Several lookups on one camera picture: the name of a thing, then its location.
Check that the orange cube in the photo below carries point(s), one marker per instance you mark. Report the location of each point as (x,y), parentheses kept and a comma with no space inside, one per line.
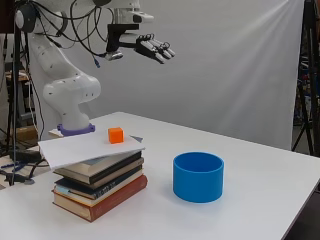
(116,135)

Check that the black tripod stand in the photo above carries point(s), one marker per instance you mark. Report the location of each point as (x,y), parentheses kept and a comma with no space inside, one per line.
(14,100)

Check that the black-spine book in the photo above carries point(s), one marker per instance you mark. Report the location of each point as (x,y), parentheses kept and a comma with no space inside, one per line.
(110,173)

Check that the red-brown thick book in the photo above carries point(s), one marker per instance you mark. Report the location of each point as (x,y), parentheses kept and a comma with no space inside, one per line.
(100,203)

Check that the grey-cover book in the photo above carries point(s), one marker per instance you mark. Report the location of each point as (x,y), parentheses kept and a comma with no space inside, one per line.
(100,163)

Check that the blue round tub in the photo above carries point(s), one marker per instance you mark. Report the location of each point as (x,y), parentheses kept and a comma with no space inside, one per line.
(198,181)

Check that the white seven-joint robot arm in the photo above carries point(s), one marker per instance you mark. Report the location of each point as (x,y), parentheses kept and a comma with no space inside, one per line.
(66,86)

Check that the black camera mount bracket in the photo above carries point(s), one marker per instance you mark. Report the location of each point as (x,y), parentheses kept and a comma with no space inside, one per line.
(116,36)

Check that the white backdrop sheet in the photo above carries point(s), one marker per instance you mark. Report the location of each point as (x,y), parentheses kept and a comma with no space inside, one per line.
(206,66)

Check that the white flat box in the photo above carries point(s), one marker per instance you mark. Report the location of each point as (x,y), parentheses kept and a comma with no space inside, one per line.
(87,148)

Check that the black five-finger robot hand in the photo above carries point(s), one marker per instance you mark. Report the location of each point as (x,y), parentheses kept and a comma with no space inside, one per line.
(154,47)

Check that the black light stand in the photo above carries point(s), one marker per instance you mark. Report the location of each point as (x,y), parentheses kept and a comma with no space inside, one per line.
(310,76)

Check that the dark blue book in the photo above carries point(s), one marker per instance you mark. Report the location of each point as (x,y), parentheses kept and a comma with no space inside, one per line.
(100,187)

